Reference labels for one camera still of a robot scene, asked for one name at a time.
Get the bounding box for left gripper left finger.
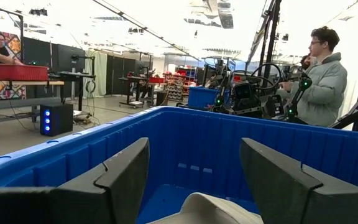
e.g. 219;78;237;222
0;137;150;224

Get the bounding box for grey slide sandal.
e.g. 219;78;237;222
147;192;264;224

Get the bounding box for red plastic bin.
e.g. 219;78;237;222
0;63;49;82

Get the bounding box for large blue plastic bin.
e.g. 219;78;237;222
0;105;358;224

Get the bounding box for wooden table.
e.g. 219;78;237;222
0;79;65;144

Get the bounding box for black monitor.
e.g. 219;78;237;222
51;43;86;74

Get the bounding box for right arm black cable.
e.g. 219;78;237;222
249;62;283;91

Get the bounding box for small blue plastic bin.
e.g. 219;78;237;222
187;86;230;110

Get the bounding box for computer tower blue lights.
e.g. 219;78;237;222
39;103;74;137

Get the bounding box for pale curtain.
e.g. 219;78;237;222
85;49;108;98

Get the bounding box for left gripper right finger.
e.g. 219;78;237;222
239;138;358;224

